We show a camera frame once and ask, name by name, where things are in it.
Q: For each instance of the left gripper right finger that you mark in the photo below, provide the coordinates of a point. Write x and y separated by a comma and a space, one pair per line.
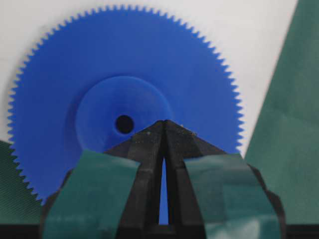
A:
216, 195

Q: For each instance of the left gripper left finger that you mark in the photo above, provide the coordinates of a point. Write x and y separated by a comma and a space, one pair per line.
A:
112, 195

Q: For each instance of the blue gear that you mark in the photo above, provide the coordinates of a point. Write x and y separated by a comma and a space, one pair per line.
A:
105, 75

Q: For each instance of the white rectangular board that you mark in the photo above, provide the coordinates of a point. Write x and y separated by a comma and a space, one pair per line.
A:
248, 34

